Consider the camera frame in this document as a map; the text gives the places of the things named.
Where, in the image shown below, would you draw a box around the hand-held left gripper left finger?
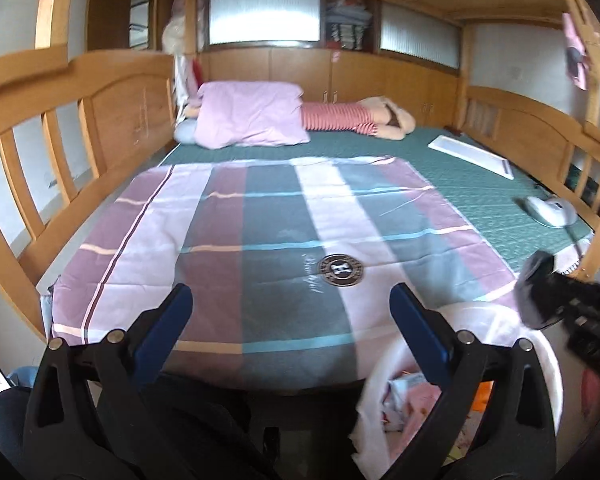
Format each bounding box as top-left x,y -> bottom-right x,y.
22,282 -> 281,480

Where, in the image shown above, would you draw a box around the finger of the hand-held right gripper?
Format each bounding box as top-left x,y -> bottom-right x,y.
514,250 -> 571,331

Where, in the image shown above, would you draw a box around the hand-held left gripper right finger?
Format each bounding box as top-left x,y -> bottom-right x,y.
380,282 -> 561,480

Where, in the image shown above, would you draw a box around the trash bin with white bag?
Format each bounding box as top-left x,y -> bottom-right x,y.
350,302 -> 563,480

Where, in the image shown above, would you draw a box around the light blue plastic bag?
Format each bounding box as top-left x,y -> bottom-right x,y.
386,376 -> 421,423

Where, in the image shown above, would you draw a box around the orange snack packet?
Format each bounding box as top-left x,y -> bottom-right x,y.
472,382 -> 494,411

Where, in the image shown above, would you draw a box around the white oval device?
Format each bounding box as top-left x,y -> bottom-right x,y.
524,195 -> 578,227

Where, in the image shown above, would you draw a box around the green patterned mattress mat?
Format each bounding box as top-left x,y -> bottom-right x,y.
160,127 -> 593,266

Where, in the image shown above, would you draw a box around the plaid pink grey bed sheet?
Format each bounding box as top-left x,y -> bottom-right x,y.
50,156 -> 588,396

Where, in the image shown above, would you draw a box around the white flat board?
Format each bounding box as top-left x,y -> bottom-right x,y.
427,135 -> 515,179

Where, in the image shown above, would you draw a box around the small grey-blue pillow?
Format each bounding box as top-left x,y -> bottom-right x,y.
174,119 -> 198,145

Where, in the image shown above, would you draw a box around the striped plush doll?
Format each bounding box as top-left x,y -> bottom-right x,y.
300,97 -> 417,141

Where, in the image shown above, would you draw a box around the pink pillow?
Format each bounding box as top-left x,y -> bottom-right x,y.
194,81 -> 311,149

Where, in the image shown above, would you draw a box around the pink hanging cloth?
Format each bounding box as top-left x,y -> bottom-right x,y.
562,12 -> 591,91

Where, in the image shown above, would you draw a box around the white red hanging clothes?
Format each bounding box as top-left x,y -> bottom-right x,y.
172,55 -> 203,111

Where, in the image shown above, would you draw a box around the narrow ribbed glass window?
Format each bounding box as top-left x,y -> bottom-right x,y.
380,2 -> 462,68

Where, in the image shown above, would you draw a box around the white hanging bags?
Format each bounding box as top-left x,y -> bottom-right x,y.
161,0 -> 198,56

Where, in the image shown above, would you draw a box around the open shelf with clothes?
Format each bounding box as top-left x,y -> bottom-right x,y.
322,0 -> 378,51

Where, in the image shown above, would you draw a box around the brown wooden wardrobe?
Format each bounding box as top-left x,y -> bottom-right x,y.
87,0 -> 181,53

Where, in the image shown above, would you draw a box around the wide ribbed glass window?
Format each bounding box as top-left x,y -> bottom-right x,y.
207,0 -> 321,46

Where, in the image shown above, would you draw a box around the wooden bunk bed frame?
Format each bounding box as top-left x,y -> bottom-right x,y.
0,0 -> 600,341

